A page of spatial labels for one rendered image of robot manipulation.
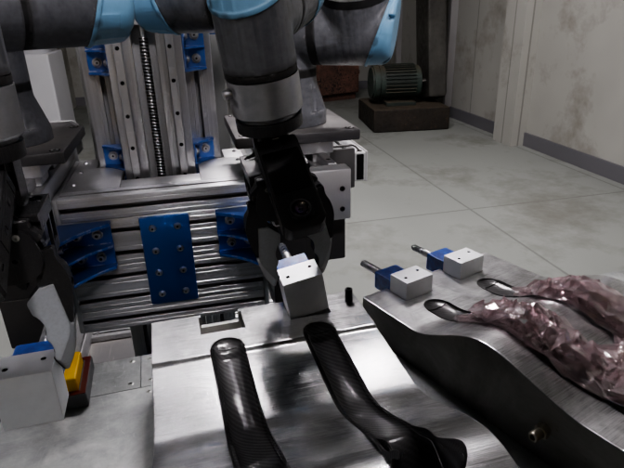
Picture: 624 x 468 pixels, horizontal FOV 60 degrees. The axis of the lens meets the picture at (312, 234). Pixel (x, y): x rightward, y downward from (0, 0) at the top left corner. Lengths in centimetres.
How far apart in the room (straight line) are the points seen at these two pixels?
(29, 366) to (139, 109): 65
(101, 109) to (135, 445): 71
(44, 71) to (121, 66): 516
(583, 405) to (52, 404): 50
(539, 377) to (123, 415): 47
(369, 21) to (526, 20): 430
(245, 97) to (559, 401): 43
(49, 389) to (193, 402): 13
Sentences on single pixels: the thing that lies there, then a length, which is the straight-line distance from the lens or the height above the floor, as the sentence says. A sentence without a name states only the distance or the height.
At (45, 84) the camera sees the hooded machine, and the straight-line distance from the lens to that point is 623.
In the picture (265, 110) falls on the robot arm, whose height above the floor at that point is 115.
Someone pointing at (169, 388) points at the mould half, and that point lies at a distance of 59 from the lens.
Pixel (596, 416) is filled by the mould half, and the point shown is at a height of 87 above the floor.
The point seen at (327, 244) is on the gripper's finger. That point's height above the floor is 98.
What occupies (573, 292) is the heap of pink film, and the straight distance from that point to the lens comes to 73.
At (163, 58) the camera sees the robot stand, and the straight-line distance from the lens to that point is 108.
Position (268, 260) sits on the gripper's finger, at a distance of 64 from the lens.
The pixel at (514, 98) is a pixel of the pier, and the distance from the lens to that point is 527.
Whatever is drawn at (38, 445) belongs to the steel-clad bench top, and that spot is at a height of 80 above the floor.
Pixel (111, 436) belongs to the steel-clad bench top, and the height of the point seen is 80.
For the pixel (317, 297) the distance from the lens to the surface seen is 66.
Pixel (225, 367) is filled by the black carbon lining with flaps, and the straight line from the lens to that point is 61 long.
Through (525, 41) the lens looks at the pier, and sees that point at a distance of 521.
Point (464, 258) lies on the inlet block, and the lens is 85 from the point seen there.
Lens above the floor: 124
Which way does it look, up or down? 23 degrees down
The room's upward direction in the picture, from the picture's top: 2 degrees counter-clockwise
